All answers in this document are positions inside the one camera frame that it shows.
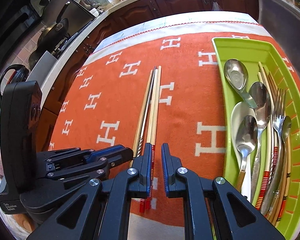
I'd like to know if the black and red appliance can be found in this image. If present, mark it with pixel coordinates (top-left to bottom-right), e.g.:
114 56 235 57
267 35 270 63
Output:
0 64 30 102

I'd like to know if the pale plain chopstick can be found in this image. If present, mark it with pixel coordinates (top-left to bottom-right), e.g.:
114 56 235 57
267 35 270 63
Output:
129 69 153 168

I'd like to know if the steel spoon ornate handle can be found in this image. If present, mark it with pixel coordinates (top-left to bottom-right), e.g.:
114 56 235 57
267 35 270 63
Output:
249 81 272 198

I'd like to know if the black frying pan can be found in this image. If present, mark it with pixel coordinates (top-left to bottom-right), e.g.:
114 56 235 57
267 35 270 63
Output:
27 44 59 68
37 1 71 47

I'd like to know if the steel spoon wooden handle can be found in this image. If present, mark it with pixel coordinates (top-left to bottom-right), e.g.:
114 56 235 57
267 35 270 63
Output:
235 115 258 190

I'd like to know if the white patterned cloth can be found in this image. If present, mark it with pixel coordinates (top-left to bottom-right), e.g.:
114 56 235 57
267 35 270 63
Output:
0 172 38 238

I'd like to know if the wide steel soup spoon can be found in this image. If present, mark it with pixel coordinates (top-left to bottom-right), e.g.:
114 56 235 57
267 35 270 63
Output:
224 59 258 109

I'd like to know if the steel chopstick twisted end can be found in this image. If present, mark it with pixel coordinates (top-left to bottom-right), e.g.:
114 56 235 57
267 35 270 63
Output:
134 65 157 159

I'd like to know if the green plastic utensil tray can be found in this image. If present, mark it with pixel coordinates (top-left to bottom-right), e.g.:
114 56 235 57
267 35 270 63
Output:
212 37 300 239

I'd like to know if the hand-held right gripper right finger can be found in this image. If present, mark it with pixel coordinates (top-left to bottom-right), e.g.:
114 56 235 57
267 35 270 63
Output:
161 142 285 240

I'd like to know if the orange printed blanket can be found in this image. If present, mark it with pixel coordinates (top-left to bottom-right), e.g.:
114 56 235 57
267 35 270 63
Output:
49 21 300 228

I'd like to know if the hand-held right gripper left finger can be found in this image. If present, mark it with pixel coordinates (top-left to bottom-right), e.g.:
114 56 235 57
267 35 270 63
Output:
27 142 153 240

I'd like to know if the white ceramic spoon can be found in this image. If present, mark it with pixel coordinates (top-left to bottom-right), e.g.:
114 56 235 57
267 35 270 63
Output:
230 101 260 198

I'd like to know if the steel fork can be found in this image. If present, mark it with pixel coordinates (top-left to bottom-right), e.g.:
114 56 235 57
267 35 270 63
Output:
261 87 288 215
265 114 286 218

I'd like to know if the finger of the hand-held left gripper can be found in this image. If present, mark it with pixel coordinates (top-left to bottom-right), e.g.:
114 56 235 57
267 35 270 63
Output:
46 159 117 181
36 144 133 167

